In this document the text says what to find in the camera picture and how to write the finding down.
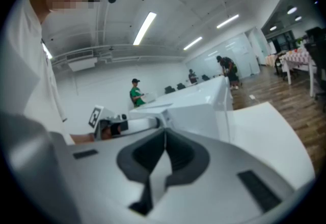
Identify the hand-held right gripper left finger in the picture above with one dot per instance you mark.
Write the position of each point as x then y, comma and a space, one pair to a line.
102, 179

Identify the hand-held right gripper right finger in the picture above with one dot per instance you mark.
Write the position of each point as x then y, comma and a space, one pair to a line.
216, 192

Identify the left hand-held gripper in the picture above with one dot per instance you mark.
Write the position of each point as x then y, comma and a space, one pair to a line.
98, 118

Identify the white microwave door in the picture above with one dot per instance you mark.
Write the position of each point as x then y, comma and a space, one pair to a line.
191, 123

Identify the black office chair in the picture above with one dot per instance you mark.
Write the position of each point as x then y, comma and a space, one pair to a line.
181, 86
169, 89
318, 65

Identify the white air conditioner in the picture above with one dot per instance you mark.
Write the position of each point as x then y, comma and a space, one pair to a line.
82, 64

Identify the ceiling light strip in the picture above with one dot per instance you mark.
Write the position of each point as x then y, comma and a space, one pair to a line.
144, 28
228, 21
192, 43
47, 51

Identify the person's white shirt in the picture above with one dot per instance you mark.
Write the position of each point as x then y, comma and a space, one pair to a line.
28, 78

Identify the white table with patterned cloth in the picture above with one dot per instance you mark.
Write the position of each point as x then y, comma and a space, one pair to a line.
295, 58

